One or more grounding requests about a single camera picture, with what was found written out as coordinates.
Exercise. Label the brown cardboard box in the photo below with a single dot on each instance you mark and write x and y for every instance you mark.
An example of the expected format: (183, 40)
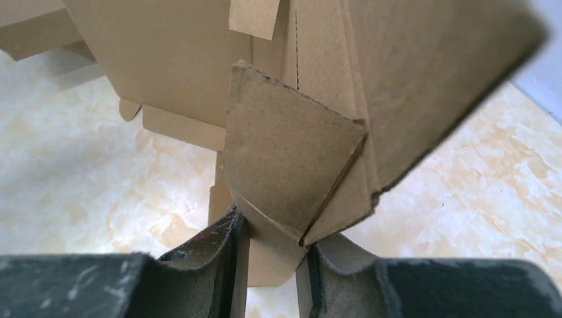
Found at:
(316, 108)

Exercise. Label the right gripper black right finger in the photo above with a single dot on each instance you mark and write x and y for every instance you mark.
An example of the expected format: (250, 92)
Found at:
(338, 278)

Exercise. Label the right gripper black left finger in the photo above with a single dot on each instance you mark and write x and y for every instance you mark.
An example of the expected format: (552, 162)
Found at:
(204, 277)

